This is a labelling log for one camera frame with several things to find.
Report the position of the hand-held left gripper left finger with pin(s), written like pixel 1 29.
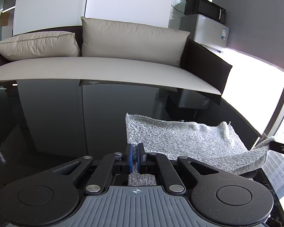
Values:
pixel 129 158

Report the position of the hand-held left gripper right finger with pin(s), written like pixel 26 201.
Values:
pixel 141 158

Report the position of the grey fluffy towel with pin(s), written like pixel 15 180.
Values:
pixel 179 137

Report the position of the dark brown sofa beige seat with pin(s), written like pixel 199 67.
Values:
pixel 108 68

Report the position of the large beige cushion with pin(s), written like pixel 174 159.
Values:
pixel 132 40

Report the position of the blue white fridge sticker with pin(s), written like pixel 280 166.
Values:
pixel 224 34

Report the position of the silver fridge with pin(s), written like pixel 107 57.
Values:
pixel 203 30

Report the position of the small beige cushion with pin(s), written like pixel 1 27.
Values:
pixel 37 45

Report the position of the black microwave oven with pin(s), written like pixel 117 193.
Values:
pixel 203 6

